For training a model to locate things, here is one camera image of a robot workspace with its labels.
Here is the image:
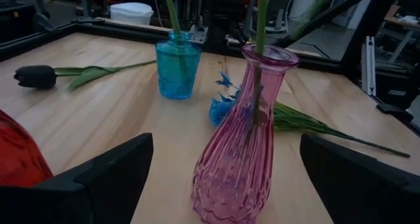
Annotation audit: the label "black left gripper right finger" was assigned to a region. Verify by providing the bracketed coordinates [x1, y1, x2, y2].
[299, 133, 420, 224]

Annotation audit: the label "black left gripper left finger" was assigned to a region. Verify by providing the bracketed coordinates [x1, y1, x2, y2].
[0, 133, 154, 224]

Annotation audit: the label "red glass vase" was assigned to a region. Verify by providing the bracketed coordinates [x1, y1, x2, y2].
[0, 108, 54, 188]

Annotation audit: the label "blue artificial flower sprig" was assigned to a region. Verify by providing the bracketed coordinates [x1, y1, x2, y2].
[208, 71, 411, 159]

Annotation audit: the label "pink ribbed glass vase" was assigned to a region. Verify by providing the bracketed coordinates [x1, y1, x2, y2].
[191, 43, 300, 224]

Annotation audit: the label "black artificial tulip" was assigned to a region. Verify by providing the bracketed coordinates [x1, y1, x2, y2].
[13, 59, 158, 92]
[249, 0, 274, 129]

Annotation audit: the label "teal glass vase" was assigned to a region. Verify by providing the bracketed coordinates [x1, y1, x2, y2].
[154, 30, 203, 101]

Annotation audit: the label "yellow artificial tulip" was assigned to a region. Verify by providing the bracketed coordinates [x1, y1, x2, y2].
[162, 0, 185, 43]

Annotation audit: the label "white plastic bin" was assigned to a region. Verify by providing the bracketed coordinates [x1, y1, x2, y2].
[110, 1, 155, 26]

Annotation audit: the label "black storage crate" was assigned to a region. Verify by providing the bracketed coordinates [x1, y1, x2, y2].
[0, 1, 37, 43]

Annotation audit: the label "silver aluminium bracket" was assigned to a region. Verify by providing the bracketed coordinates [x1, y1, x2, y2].
[360, 35, 377, 97]

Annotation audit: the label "black aluminium table frame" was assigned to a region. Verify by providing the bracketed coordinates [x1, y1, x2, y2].
[0, 0, 420, 133]

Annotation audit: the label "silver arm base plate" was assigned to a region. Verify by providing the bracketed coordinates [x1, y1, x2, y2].
[189, 24, 209, 45]

